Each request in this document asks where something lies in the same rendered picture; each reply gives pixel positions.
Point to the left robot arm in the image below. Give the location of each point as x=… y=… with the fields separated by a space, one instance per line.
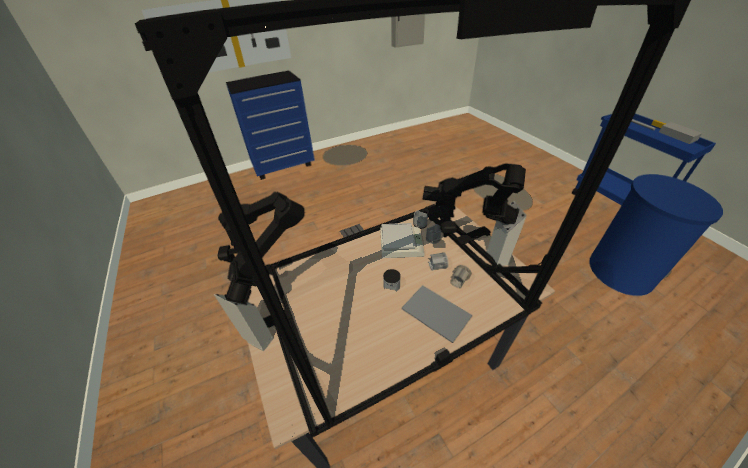
x=287 y=214

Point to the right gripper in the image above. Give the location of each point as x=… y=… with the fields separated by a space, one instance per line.
x=447 y=226

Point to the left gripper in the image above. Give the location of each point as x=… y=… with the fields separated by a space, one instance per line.
x=224 y=252

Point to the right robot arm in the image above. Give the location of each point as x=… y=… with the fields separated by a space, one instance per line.
x=452 y=188

